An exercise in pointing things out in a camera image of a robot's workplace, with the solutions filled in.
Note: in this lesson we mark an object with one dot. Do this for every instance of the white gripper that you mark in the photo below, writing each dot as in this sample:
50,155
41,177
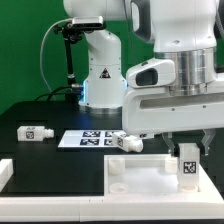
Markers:
152,111

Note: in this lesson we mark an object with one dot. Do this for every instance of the white square tabletop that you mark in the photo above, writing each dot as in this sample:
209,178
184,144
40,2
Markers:
156,178

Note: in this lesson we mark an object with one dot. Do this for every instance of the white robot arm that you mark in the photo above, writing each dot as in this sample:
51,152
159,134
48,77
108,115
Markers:
176,90

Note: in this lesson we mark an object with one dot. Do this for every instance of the white sheet with tags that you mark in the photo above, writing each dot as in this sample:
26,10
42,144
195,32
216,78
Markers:
86,138

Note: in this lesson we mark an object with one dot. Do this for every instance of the white U-shaped fence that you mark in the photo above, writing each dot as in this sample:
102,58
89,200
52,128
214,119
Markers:
103,208

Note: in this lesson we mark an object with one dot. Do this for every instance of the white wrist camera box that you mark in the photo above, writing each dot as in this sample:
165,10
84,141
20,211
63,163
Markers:
151,73

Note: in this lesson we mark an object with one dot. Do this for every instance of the black camera stand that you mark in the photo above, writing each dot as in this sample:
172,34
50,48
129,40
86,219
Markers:
70,36

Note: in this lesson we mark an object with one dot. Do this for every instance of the grey background camera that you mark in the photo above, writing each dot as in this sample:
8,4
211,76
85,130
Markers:
92,22

